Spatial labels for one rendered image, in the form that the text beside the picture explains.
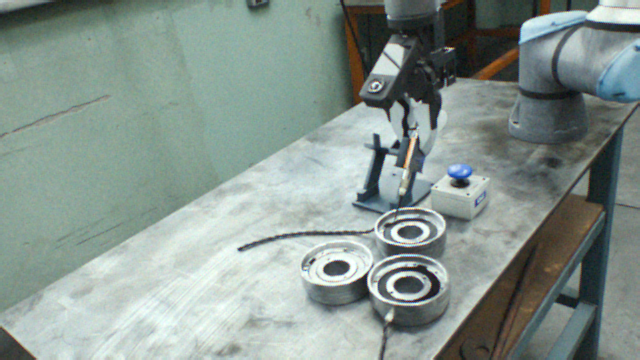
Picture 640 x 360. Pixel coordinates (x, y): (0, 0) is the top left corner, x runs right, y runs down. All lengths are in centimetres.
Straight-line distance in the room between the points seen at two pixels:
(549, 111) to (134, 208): 176
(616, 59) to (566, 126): 21
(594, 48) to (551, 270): 46
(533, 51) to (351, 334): 66
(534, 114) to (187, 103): 167
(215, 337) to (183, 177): 181
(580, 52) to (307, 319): 65
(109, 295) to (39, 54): 137
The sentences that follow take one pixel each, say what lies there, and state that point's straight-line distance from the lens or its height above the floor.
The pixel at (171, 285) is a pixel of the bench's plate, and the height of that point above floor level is 80.
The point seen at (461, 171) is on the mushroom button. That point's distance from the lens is 90.
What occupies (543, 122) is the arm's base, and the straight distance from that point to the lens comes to 116.
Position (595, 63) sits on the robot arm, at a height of 98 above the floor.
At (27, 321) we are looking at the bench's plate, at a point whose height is 80.
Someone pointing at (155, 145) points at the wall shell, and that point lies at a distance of 241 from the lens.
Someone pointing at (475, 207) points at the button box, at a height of 82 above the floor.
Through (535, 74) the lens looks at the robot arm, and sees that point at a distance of 114.
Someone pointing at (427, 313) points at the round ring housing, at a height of 82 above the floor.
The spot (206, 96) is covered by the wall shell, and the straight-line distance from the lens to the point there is 254.
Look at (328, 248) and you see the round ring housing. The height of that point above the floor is 83.
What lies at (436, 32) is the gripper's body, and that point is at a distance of 83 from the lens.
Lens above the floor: 129
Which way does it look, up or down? 27 degrees down
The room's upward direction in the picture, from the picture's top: 10 degrees counter-clockwise
